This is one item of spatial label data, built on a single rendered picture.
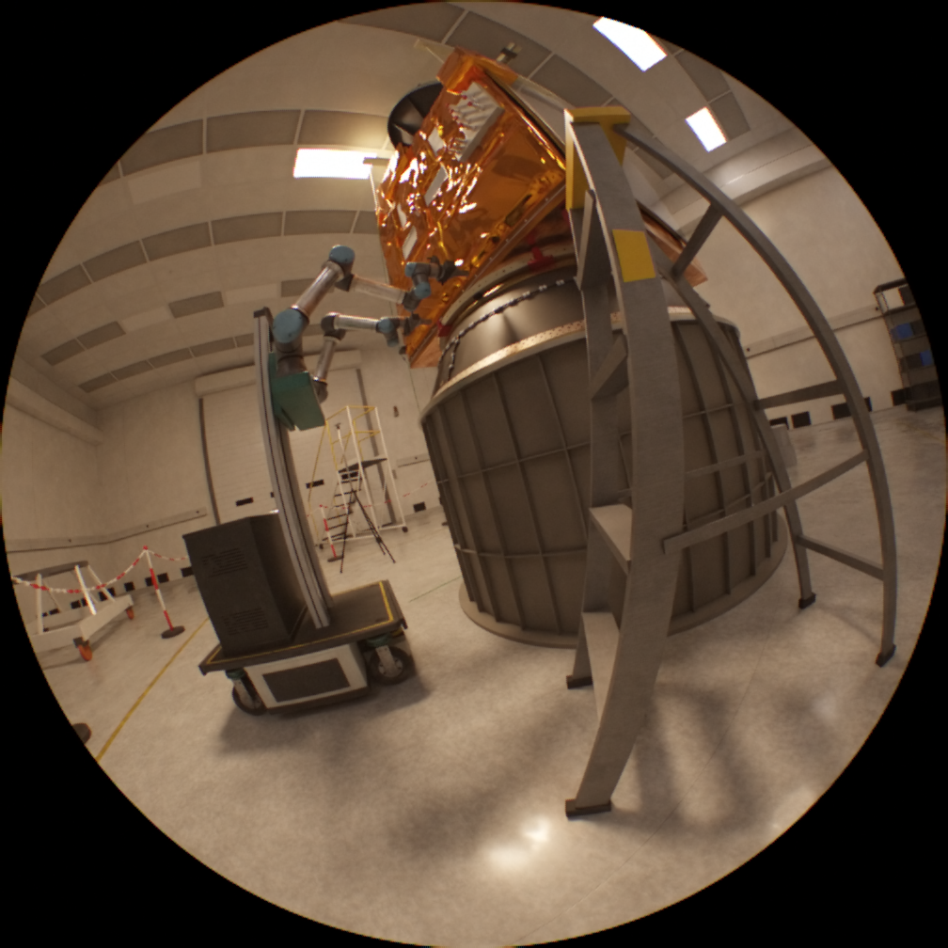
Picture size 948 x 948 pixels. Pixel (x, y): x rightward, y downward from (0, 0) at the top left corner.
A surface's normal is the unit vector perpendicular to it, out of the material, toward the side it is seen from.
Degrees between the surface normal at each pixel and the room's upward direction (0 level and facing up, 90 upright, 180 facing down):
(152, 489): 90
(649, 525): 87
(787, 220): 90
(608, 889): 0
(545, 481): 90
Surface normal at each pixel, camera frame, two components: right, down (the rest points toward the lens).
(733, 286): -0.83, 0.22
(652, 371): -0.24, 0.01
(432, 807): -0.25, -0.97
